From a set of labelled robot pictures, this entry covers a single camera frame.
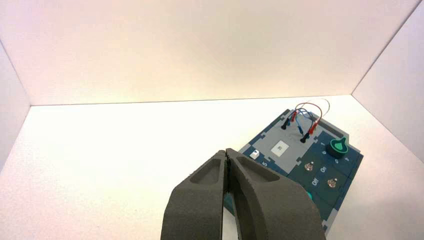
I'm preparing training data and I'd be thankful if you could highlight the gray foam left gripper right finger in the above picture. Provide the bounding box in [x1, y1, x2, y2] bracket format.
[226, 148, 328, 240]

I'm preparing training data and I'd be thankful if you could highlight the gray foam left gripper left finger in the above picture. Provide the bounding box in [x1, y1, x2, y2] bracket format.
[160, 149, 227, 240]

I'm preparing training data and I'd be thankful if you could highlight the blue gray control panel box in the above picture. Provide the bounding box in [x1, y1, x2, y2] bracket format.
[222, 108, 365, 238]

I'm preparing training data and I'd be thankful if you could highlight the white number display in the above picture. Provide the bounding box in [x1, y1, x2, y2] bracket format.
[270, 140, 290, 157]

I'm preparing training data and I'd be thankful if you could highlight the green black rotary knob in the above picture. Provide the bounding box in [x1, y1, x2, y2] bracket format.
[325, 136, 349, 159]

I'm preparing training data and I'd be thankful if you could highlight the black banana plug cable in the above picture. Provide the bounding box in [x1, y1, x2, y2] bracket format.
[280, 110, 311, 144]

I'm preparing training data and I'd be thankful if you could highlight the blue banana plug cable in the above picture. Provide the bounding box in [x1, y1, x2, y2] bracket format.
[286, 109, 314, 135]

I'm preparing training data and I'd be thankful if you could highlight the red banana plug cable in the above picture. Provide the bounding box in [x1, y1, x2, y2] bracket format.
[290, 102, 324, 140]

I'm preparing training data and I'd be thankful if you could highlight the thin white wire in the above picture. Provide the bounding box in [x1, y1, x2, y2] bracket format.
[306, 98, 331, 120]

